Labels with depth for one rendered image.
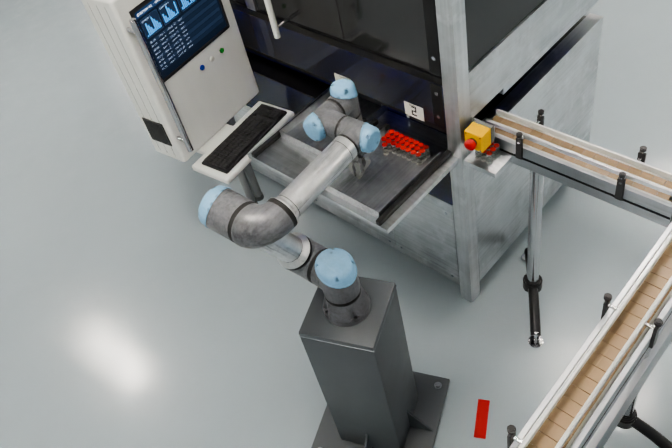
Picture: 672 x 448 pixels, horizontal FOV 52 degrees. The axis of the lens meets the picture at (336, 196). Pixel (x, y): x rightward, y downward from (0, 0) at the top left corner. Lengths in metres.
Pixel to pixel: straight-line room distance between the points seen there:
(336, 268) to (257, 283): 1.40
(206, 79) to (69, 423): 1.61
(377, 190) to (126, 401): 1.54
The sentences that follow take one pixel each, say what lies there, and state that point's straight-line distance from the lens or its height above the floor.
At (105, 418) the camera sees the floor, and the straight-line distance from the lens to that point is 3.27.
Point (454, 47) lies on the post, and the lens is 2.15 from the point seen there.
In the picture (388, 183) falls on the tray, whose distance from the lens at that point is 2.39.
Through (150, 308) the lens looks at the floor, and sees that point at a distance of 3.50.
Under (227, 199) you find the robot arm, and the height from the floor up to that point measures 1.39.
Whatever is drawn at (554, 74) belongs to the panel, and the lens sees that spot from 2.87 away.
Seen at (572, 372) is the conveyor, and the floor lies 0.97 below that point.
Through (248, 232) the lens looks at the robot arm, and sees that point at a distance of 1.69.
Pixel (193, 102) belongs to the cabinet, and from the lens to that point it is 2.80.
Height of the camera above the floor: 2.57
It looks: 45 degrees down
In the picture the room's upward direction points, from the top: 15 degrees counter-clockwise
